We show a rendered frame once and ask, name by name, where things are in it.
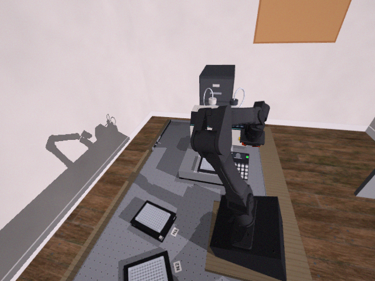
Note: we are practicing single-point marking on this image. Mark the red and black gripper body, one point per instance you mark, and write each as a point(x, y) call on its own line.
point(252, 140)

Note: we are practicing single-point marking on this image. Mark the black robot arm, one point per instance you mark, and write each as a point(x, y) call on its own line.
point(215, 146)

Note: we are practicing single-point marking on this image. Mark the white well plate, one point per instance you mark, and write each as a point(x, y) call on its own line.
point(153, 217)
point(206, 165)
point(153, 270)

